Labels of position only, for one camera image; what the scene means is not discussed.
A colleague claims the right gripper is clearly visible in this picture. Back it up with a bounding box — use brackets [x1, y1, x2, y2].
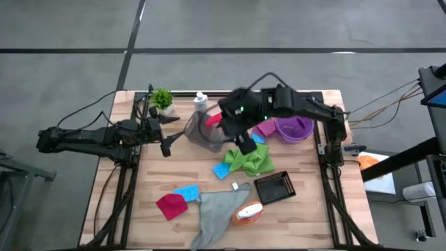
[217, 88, 266, 156]

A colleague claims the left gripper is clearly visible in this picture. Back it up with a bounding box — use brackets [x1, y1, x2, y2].
[141, 106, 186, 158]

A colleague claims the green microfibre cloth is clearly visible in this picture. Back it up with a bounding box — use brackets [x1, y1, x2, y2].
[222, 142, 276, 177]

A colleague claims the black plastic basket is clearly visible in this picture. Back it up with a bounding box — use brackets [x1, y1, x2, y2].
[253, 170, 297, 206]

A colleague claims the orange liquid spray bottle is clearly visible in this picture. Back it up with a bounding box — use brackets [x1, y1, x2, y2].
[231, 201, 265, 227]

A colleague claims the pink cloth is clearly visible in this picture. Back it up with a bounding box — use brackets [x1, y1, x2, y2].
[251, 118, 278, 138]

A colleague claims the grey translucent plastic bin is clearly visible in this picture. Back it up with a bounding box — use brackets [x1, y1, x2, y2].
[183, 110, 227, 153]

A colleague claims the green plant in white pot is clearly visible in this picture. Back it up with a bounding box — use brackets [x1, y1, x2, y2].
[149, 88, 176, 117]

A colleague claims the white plastic bottle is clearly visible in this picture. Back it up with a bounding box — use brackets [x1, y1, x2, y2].
[193, 91, 209, 113]

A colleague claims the purple plastic bucket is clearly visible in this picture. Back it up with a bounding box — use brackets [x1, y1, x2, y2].
[274, 116, 315, 145]

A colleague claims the red cloth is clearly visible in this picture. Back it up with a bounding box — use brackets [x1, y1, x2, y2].
[155, 193, 189, 221]

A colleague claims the grey cloth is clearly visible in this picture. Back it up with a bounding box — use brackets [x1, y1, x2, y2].
[190, 181, 252, 251]

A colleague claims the orange object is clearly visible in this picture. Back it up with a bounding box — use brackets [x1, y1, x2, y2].
[357, 155, 381, 172]

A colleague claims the white sheet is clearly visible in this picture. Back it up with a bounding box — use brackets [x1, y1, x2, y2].
[358, 151, 397, 195]

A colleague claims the grey metal cart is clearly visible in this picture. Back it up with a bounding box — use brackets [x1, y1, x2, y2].
[0, 149, 56, 251]

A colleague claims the black metal beam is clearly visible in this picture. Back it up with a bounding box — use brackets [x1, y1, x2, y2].
[360, 137, 446, 183]

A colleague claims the white roll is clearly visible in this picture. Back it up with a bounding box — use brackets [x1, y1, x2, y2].
[402, 181, 437, 204]

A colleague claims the dark grey equipment stand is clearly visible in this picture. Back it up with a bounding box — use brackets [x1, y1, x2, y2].
[417, 64, 446, 155]

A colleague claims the blue lit screen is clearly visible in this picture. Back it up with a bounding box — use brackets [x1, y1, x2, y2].
[420, 83, 446, 107]

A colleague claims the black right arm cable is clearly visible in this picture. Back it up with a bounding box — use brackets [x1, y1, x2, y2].
[243, 71, 291, 92]

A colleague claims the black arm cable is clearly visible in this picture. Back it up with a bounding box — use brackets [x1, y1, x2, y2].
[243, 71, 291, 92]
[55, 89, 128, 130]

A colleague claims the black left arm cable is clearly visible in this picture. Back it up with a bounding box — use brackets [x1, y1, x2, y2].
[55, 89, 128, 130]

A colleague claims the black aluminium rig frame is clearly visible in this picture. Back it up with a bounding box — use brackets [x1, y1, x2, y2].
[79, 89, 383, 250]

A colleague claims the black clamp handle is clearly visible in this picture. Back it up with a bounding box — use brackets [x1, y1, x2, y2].
[343, 144, 367, 156]

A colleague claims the thin brown cable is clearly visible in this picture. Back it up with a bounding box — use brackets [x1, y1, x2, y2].
[348, 89, 423, 130]

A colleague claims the thin grey cable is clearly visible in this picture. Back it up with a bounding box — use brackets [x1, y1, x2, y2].
[348, 79, 422, 115]

